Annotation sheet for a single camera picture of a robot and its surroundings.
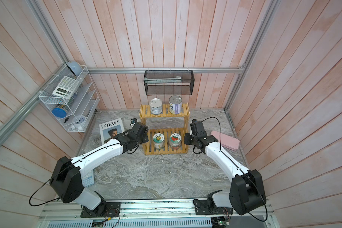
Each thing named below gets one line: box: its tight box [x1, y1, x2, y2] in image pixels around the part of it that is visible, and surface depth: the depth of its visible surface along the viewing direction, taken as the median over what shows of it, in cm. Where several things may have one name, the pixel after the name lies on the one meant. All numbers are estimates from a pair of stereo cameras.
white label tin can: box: [149, 97, 163, 115], surface depth 80 cm
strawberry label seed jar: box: [169, 133, 182, 151], surface depth 92 cm
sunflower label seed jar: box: [152, 133, 165, 150], surface depth 92 cm
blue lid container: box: [52, 107, 67, 118], surface depth 78 cm
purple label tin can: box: [169, 95, 183, 115], surface depth 78 cm
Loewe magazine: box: [98, 117, 125, 145], surface depth 106 cm
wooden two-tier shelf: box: [166, 102, 190, 156], surface depth 95 cm
